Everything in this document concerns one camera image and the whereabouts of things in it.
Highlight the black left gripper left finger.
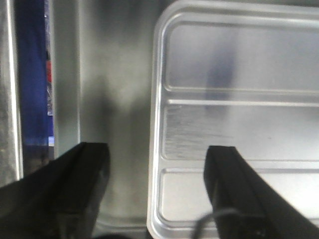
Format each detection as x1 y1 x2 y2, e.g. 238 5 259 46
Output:
0 142 110 239

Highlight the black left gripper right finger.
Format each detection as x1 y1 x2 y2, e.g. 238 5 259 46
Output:
203 146 319 239

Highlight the silver metal tray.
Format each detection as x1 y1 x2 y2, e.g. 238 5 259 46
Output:
147 0 319 239

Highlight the lower blue bin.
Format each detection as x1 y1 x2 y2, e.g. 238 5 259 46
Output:
14 0 55 160

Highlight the flat metal divider rail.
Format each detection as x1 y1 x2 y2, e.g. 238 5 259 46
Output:
0 0 23 187

